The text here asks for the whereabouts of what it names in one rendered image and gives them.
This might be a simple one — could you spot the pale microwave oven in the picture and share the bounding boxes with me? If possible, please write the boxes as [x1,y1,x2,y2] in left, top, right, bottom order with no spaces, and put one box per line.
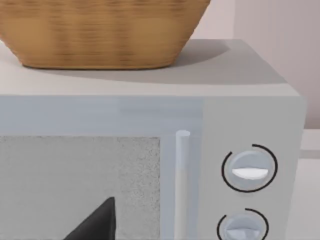
[0,38,308,240]

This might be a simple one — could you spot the pale microwave door handle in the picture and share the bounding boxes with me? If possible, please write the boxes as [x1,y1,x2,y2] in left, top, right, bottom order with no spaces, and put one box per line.
[175,129,191,240]

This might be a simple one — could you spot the pale blue microwave door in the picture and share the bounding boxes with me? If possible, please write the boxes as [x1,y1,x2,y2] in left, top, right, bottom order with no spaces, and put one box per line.
[0,97,205,240]

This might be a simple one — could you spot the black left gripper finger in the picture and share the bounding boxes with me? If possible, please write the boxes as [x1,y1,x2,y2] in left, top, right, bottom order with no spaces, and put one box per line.
[61,196,118,240]

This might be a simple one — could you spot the pale round microwave knob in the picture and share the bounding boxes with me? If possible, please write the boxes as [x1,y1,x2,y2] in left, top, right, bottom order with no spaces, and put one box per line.
[228,149,274,189]
[222,213,266,240]

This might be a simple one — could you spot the woven wicker basket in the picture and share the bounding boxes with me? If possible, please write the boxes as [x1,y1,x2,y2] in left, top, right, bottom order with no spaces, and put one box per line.
[0,0,212,70]

